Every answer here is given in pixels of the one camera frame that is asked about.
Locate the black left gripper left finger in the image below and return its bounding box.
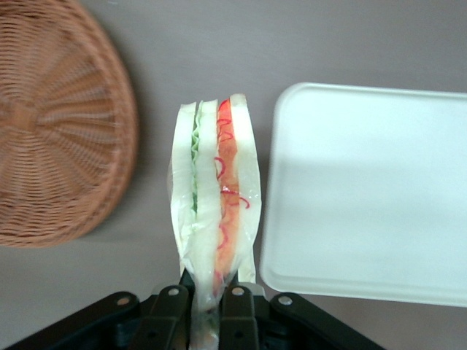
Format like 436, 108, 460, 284
7, 271, 196, 350

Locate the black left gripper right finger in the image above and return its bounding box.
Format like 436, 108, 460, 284
218, 282, 387, 350

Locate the triangle sandwich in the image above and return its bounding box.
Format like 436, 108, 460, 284
166, 93, 263, 350

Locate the cream plastic tray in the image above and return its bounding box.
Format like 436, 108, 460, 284
258, 82, 467, 309

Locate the brown wicker basket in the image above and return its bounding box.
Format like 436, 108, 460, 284
0, 0, 139, 249

